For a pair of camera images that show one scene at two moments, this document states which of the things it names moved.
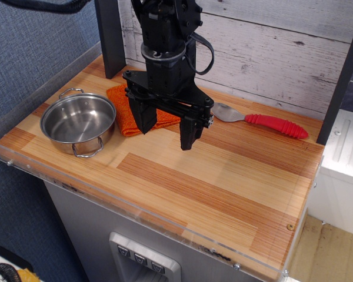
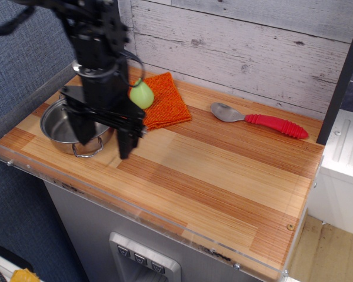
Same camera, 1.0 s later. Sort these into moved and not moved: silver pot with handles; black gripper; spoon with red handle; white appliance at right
Moved: black gripper
Not moved: white appliance at right; spoon with red handle; silver pot with handles
